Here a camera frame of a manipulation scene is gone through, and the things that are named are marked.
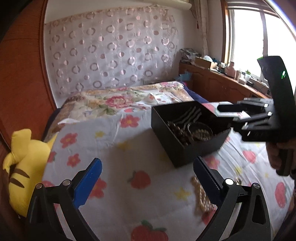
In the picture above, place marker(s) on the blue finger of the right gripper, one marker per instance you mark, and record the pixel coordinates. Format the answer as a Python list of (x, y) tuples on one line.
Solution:
[(257, 100), (248, 107)]

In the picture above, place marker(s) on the wooden side cabinet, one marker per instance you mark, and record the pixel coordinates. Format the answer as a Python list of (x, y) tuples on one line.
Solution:
[(216, 87)]

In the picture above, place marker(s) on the blue cloth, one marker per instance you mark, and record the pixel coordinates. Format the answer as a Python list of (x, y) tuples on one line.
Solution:
[(185, 76)]

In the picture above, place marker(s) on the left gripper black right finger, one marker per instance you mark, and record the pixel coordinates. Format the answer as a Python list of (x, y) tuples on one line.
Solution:
[(210, 179)]

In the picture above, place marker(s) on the floral quilt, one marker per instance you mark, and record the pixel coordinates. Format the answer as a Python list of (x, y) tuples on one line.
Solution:
[(91, 104)]

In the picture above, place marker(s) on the window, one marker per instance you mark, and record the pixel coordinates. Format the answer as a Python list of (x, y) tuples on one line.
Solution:
[(254, 29)]

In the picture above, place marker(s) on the pink circle pattern curtain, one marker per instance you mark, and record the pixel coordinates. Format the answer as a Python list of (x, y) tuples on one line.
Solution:
[(110, 48)]

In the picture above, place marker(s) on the strawberry flower print bedsheet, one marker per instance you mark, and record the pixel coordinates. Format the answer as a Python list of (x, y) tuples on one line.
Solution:
[(140, 195)]

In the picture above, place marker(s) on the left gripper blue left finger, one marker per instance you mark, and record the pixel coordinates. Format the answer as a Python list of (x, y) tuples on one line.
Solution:
[(84, 181)]

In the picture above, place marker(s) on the ornate metal bangle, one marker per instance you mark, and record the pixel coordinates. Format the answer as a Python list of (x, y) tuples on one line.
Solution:
[(199, 131)]

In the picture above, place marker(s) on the yellow plush toy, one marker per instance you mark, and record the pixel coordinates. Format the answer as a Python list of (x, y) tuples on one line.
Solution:
[(25, 164)]

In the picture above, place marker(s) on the person's right hand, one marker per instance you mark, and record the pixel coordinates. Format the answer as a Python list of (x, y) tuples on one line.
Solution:
[(273, 155)]

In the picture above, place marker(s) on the cardboard box on cabinet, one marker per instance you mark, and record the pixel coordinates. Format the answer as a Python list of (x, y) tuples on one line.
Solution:
[(205, 63)]

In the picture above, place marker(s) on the black square jewelry box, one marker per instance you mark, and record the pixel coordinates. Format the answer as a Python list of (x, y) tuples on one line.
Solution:
[(169, 122)]

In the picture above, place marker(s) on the wooden headboard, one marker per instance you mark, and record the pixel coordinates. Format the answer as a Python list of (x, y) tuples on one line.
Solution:
[(26, 99)]

